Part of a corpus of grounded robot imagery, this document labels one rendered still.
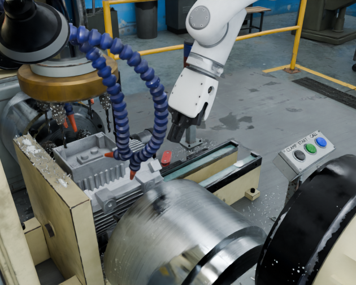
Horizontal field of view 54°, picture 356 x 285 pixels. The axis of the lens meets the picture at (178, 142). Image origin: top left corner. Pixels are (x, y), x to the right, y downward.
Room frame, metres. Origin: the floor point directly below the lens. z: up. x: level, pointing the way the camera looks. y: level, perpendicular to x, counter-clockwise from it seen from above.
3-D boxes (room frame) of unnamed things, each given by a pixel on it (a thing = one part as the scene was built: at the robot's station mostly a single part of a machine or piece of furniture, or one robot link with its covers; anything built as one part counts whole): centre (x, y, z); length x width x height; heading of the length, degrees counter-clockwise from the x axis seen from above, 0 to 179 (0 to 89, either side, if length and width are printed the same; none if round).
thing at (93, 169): (0.63, 0.19, 1.11); 0.12 x 0.11 x 0.07; 129
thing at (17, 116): (0.90, 0.39, 1.04); 0.41 x 0.25 x 0.25; 40
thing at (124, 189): (0.66, 0.16, 1.01); 0.20 x 0.19 x 0.19; 129
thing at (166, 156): (1.09, 0.04, 0.81); 0.09 x 0.03 x 0.02; 172
